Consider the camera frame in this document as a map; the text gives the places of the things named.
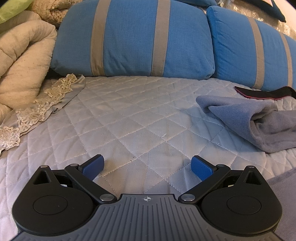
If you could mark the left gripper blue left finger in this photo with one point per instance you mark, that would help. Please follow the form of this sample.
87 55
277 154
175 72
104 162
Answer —
83 175

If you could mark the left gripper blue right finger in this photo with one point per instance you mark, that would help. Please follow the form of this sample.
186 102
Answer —
211 177

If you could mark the grey-blue fleece jacket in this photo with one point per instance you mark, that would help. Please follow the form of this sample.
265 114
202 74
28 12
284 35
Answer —
269 129

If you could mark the right blue striped pillow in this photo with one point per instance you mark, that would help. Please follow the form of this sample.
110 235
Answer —
250 52

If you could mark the blue striped pillow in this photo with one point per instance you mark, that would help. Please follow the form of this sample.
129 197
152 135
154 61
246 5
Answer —
250 52
134 38

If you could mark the left blue striped pillow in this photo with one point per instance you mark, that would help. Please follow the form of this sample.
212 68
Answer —
134 38

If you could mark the beige folded comforter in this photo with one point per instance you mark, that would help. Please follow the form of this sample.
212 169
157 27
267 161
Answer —
27 44

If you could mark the beige knitted blanket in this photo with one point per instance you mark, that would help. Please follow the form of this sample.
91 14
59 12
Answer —
52 11

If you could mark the green blanket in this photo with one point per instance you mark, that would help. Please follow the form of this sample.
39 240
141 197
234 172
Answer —
12 8

